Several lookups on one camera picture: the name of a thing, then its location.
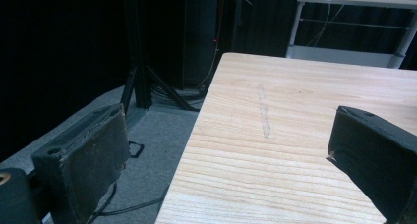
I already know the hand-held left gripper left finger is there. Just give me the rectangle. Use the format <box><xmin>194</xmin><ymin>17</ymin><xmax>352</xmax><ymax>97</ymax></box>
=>
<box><xmin>30</xmin><ymin>103</ymin><xmax>132</xmax><ymax>224</ymax></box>

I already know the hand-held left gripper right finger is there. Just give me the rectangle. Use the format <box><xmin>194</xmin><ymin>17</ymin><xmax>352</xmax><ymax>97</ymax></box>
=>
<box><xmin>326</xmin><ymin>105</ymin><xmax>417</xmax><ymax>224</ymax></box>

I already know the black metal stand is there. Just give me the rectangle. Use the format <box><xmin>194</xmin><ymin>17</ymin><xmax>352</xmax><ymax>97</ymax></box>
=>
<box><xmin>119</xmin><ymin>0</ymin><xmax>201</xmax><ymax>115</ymax></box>

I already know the white metal cart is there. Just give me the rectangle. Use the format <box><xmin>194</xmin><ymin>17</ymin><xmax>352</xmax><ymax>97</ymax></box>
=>
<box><xmin>281</xmin><ymin>0</ymin><xmax>417</xmax><ymax>70</ymax></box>

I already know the black floor cable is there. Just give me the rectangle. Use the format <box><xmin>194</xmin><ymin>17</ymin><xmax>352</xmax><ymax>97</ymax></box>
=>
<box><xmin>86</xmin><ymin>182</ymin><xmax>170</xmax><ymax>224</ymax></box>

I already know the black cable bundle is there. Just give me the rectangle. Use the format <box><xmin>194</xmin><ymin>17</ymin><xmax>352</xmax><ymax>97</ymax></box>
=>
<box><xmin>150</xmin><ymin>83</ymin><xmax>209</xmax><ymax>111</ymax></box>

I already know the white hanging cable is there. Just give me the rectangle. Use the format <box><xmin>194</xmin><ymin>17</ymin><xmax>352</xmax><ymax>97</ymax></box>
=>
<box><xmin>306</xmin><ymin>3</ymin><xmax>346</xmax><ymax>48</ymax></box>

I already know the thin hanging cable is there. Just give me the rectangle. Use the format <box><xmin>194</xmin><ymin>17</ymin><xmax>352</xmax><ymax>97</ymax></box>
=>
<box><xmin>196</xmin><ymin>0</ymin><xmax>228</xmax><ymax>89</ymax></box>

